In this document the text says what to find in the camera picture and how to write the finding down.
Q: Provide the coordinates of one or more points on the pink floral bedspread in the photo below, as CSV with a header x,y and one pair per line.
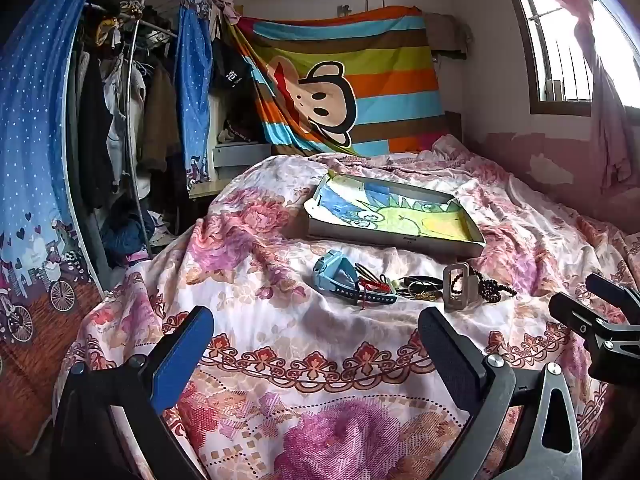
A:
x,y
310,360

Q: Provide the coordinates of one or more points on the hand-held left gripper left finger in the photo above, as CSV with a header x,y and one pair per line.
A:
x,y
182,355

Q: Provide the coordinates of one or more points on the cartoon dinosaur towel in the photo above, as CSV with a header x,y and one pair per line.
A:
x,y
390,210

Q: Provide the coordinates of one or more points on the narrow blue dotted wardrobe curtain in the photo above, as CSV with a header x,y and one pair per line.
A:
x,y
194,100

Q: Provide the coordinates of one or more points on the large blue dotted wardrobe curtain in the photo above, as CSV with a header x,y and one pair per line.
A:
x,y
35,135

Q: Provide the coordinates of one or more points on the brown cloth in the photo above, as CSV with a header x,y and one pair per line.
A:
x,y
447,32

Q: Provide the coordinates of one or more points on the silver belt buckle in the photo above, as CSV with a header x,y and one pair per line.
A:
x,y
467,285

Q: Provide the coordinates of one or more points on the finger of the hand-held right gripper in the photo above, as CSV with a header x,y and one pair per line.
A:
x,y
585,315
617,296

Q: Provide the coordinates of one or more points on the gold bangle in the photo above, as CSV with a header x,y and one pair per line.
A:
x,y
425,296

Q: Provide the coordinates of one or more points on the striped monkey print cloth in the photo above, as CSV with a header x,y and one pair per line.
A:
x,y
350,70

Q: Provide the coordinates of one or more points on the black cloth with white print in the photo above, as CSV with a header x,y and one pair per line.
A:
x,y
232,72

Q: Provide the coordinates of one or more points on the wooden headboard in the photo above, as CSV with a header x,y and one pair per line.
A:
x,y
452,125

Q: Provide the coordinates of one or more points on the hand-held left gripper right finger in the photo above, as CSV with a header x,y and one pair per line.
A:
x,y
450,360

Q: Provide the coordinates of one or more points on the white shelf box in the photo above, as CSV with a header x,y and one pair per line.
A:
x,y
240,157

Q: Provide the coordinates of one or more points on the light blue watch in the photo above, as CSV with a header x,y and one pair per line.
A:
x,y
327,272

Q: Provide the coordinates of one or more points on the metal clothes rack pole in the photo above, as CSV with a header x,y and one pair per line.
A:
x,y
131,125

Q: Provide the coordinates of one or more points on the grey shallow tray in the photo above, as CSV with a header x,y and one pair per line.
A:
x,y
395,246

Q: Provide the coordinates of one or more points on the pink curtain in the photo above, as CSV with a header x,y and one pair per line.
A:
x,y
612,120

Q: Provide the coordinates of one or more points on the pile of clothes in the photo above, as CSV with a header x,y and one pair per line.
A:
x,y
125,232

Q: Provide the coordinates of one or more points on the row of hanging clothes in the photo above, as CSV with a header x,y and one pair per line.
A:
x,y
100,110

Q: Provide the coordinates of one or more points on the barred window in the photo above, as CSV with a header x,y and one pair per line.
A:
x,y
555,60

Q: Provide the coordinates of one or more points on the wooden board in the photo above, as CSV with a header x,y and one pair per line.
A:
x,y
207,190

